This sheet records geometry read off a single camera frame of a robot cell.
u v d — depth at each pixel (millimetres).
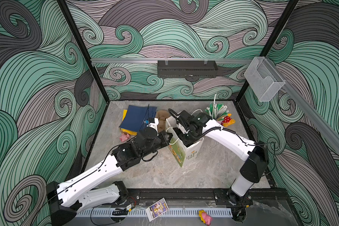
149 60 952
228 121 1005
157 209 684
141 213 696
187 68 971
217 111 925
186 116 624
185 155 709
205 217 652
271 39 835
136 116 996
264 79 791
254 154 448
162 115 1044
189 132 578
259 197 744
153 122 608
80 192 395
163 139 568
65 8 713
